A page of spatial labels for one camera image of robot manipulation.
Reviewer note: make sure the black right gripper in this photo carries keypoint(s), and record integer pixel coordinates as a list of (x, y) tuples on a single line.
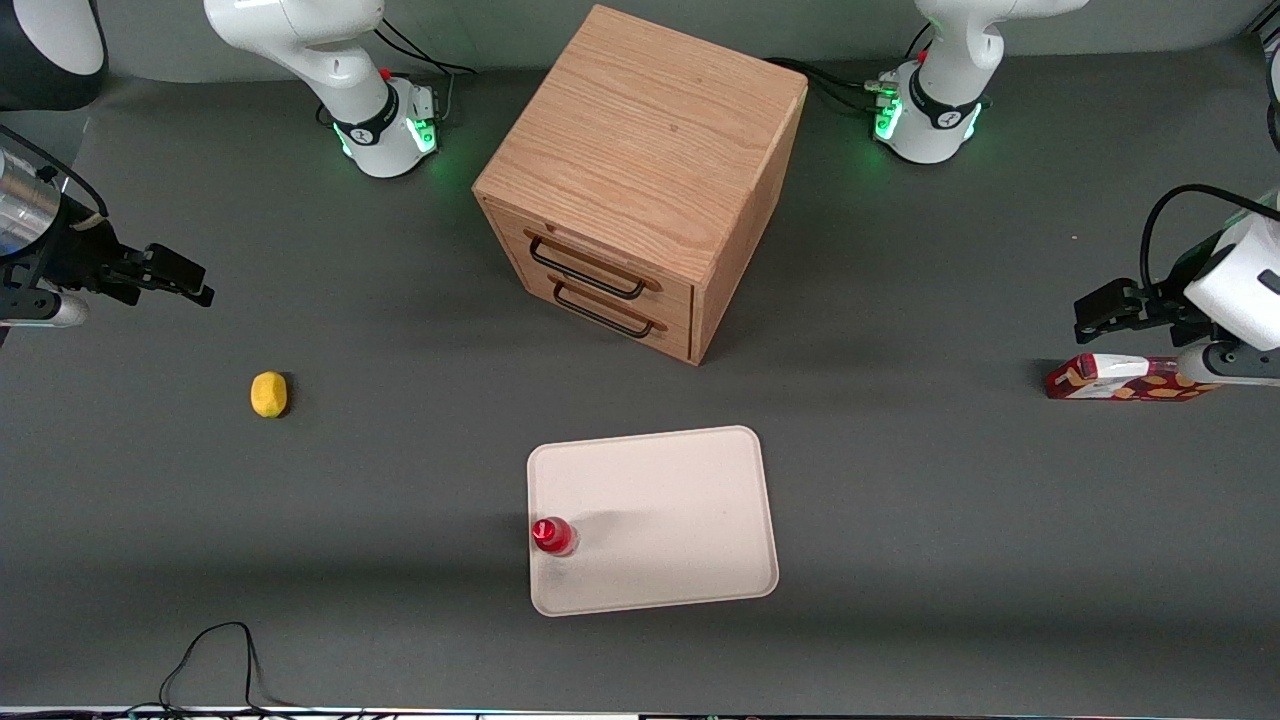
[(72, 254)]

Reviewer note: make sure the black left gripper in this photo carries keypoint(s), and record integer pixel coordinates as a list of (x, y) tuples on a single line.
[(1166, 303)]

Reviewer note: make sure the red coke bottle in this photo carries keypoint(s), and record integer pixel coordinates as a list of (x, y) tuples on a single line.
[(553, 537)]

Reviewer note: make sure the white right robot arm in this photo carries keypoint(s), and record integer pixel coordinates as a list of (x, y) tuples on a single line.
[(340, 60)]

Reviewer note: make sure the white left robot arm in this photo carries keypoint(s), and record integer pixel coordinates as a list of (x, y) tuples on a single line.
[(960, 50)]

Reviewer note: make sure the beige plastic tray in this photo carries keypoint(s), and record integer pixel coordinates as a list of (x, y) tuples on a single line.
[(660, 520)]

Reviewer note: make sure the red cookie box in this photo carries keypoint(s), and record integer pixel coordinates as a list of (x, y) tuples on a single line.
[(1100, 385)]

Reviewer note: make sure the yellow lemon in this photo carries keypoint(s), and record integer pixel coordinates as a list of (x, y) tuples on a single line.
[(268, 395)]

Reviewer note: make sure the wooden drawer front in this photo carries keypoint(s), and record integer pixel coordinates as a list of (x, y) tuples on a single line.
[(678, 338), (672, 293)]

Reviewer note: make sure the wooden drawer cabinet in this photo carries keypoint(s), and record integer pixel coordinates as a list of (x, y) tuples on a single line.
[(640, 130)]

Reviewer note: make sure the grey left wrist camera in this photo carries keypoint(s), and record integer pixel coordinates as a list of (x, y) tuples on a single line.
[(1235, 365)]

